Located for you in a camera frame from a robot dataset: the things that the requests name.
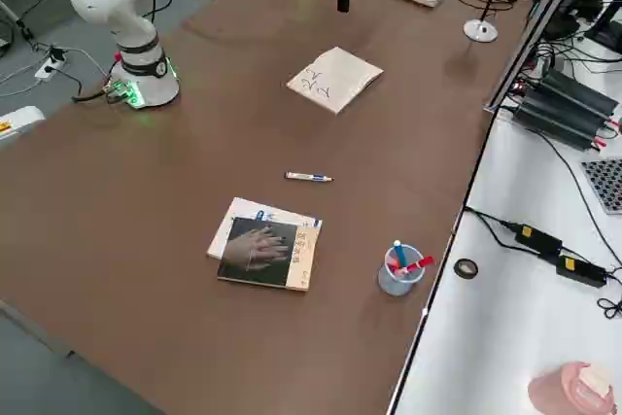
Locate pink container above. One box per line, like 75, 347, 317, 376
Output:
527, 360, 614, 415

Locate book with hands photo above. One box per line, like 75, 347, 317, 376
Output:
216, 216, 324, 294

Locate black power adapter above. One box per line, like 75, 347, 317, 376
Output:
555, 254, 609, 290
513, 223, 564, 257

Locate white power strip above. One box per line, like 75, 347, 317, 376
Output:
33, 55, 68, 82

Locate black computer monitor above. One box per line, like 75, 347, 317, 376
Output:
582, 0, 622, 54

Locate aluminium frame post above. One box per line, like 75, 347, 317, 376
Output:
483, 0, 592, 115

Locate white blue marker pen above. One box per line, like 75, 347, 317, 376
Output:
284, 170, 335, 184

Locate white box yellow label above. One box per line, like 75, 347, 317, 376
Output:
0, 105, 47, 150

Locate cream paper notebook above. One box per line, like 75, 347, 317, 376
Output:
285, 46, 385, 116

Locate black tape roll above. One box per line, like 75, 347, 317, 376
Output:
453, 258, 480, 281

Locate dotted calibration board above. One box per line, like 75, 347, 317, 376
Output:
579, 157, 622, 216

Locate blue mesh pen cup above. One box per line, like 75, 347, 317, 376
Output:
377, 245, 425, 296

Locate red marker pen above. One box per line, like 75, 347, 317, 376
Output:
394, 255, 435, 278

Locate white blue paperback book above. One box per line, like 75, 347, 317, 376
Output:
206, 196, 324, 261

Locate black adapter cable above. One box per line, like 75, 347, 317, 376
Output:
464, 207, 524, 254

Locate black finned power supply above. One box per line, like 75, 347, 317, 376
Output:
510, 93, 609, 151
536, 67, 622, 121

